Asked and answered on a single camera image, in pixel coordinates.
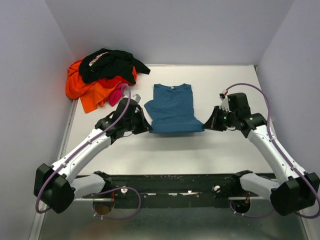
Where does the orange t shirt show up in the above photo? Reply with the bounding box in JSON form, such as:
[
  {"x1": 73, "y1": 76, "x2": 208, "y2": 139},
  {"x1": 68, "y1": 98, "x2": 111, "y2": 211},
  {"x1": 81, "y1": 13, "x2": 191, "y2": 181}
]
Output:
[{"x1": 65, "y1": 60, "x2": 138, "y2": 113}]

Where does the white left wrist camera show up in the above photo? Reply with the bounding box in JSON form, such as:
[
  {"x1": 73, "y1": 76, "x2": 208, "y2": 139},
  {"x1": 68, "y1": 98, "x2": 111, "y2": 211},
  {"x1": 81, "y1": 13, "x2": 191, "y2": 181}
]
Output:
[{"x1": 131, "y1": 94, "x2": 141, "y2": 103}]

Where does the aluminium frame rail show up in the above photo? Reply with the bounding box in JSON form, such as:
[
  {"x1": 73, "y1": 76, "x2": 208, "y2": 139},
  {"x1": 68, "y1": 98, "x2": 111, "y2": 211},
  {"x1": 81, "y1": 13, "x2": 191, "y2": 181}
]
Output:
[{"x1": 38, "y1": 178, "x2": 306, "y2": 202}]

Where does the magenta pink t shirt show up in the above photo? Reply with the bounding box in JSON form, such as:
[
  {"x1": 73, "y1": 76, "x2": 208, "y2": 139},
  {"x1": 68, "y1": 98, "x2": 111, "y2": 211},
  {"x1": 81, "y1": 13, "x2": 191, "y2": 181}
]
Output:
[{"x1": 107, "y1": 82, "x2": 127, "y2": 107}]

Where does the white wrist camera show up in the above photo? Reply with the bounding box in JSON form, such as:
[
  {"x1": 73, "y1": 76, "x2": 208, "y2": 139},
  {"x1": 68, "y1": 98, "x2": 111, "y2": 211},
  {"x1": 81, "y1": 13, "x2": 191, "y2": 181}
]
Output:
[
  {"x1": 219, "y1": 96, "x2": 230, "y2": 112},
  {"x1": 131, "y1": 94, "x2": 141, "y2": 103}
]

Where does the teal blue t shirt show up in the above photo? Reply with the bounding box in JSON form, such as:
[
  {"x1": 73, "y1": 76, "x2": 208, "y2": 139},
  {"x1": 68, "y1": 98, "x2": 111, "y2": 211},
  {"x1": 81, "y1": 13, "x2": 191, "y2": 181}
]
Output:
[{"x1": 144, "y1": 83, "x2": 204, "y2": 134}]

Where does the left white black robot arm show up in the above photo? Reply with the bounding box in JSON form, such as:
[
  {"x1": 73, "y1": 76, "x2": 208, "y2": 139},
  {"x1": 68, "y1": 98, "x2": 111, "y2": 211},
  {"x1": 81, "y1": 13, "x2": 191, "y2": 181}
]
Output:
[{"x1": 33, "y1": 94, "x2": 151, "y2": 214}]

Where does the black t shirt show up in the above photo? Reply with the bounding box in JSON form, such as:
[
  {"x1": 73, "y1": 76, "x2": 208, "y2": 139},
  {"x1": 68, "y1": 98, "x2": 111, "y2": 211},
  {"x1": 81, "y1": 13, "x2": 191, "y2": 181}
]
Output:
[{"x1": 78, "y1": 48, "x2": 151, "y2": 85}]

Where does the red t shirt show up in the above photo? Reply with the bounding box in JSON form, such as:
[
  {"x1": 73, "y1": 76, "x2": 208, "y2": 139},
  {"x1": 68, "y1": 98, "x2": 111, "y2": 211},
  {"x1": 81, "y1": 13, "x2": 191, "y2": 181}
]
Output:
[{"x1": 97, "y1": 75, "x2": 131, "y2": 89}]

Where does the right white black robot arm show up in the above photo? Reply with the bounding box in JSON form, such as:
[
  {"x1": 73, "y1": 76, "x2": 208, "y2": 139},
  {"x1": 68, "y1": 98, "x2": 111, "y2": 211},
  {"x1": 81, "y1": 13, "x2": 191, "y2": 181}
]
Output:
[{"x1": 203, "y1": 92, "x2": 320, "y2": 216}]

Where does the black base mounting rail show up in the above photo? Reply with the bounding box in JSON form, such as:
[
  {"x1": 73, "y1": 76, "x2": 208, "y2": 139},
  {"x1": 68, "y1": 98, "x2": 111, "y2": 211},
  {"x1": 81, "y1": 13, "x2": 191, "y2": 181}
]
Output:
[{"x1": 51, "y1": 172, "x2": 292, "y2": 210}]

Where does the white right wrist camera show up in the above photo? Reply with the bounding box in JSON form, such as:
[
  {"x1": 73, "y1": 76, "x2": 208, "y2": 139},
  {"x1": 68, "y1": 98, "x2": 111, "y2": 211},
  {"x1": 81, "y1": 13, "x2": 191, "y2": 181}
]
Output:
[{"x1": 219, "y1": 96, "x2": 230, "y2": 112}]

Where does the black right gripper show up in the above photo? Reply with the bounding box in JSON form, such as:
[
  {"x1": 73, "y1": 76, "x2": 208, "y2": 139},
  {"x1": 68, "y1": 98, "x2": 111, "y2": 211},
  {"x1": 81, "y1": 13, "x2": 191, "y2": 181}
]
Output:
[{"x1": 203, "y1": 105, "x2": 238, "y2": 132}]

